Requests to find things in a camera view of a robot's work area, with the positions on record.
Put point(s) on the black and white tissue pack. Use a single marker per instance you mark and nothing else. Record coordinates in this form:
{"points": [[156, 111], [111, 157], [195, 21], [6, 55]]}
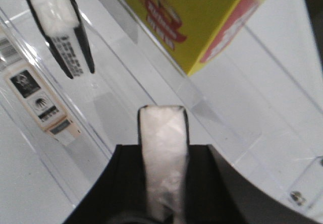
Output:
{"points": [[60, 23]]}

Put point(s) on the beige biscuit box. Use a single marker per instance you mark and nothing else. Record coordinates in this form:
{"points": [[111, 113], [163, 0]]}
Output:
{"points": [[35, 95]]}

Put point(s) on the yellow nabati wafer box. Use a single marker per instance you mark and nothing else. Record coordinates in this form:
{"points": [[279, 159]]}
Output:
{"points": [[193, 31]]}

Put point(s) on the clear acrylic right shelf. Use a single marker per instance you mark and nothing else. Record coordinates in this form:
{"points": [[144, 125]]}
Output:
{"points": [[245, 104]]}

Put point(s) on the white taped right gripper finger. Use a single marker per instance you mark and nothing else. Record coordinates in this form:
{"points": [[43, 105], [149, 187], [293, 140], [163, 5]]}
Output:
{"points": [[164, 141]]}

